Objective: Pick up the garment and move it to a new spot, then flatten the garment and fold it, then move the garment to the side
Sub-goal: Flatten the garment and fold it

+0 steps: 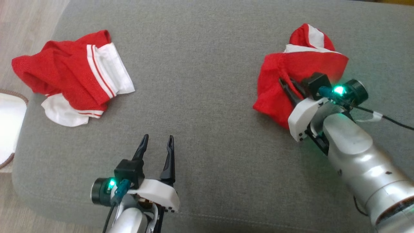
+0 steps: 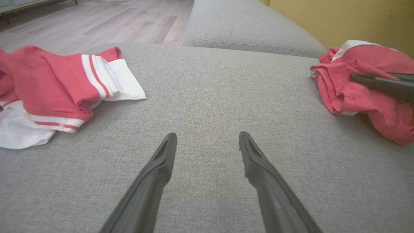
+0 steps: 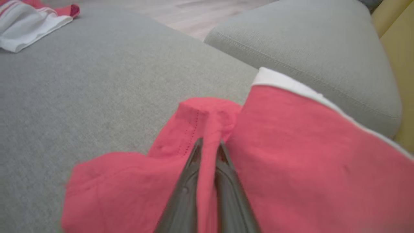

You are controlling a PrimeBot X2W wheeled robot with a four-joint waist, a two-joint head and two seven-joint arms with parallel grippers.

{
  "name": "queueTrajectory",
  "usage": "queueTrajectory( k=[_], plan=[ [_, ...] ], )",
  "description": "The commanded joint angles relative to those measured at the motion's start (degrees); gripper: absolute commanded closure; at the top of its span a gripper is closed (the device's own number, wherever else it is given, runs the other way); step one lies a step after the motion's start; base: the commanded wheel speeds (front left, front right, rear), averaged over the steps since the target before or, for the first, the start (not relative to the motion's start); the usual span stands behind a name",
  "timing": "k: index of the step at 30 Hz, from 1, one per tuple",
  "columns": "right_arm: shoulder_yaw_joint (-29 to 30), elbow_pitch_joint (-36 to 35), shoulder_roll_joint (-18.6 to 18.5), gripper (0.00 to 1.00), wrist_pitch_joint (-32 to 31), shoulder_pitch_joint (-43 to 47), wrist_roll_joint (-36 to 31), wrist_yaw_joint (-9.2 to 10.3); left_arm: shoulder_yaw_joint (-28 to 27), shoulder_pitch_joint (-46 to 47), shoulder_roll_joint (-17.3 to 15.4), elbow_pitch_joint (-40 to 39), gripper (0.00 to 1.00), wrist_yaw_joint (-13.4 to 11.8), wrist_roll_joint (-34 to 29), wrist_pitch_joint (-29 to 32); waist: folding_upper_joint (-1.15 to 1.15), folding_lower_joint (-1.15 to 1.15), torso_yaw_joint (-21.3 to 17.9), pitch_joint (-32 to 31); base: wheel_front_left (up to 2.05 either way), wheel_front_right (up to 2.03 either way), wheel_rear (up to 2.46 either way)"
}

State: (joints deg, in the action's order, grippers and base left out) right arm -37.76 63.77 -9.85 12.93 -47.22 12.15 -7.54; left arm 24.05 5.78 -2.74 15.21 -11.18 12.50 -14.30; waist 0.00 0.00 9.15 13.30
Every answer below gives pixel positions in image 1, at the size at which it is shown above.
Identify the red garment white trim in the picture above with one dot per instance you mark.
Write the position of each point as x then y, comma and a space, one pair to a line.
300, 66

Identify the grey fabric sofa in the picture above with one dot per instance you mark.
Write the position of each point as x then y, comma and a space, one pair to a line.
207, 97

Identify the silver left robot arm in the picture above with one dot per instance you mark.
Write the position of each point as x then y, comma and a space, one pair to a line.
129, 221

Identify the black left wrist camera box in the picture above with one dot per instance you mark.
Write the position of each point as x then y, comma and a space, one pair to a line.
129, 171

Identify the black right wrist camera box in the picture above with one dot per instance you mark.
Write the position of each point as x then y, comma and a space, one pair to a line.
317, 84

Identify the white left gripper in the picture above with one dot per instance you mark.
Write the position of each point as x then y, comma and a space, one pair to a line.
160, 194

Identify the white round mat brown rim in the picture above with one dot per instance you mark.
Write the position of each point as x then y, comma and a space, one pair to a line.
9, 126

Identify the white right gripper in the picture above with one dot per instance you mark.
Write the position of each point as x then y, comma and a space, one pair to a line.
302, 116

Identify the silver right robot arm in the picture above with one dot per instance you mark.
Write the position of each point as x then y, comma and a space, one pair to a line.
362, 155

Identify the red white striped sleeve garment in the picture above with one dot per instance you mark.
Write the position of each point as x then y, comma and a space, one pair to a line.
74, 77

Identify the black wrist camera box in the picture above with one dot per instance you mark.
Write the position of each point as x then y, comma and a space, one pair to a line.
317, 84
129, 171

